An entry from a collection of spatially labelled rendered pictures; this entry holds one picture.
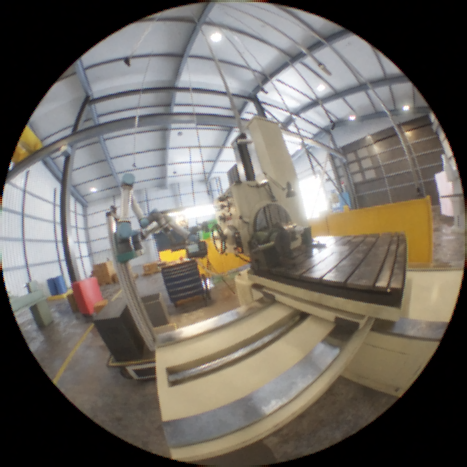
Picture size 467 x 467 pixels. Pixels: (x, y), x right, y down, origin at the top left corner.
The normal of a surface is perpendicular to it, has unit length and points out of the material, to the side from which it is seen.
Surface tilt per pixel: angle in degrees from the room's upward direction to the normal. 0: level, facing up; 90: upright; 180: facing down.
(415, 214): 90
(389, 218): 90
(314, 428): 0
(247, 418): 0
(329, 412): 0
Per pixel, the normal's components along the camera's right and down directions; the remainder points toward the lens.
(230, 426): -0.22, -0.98
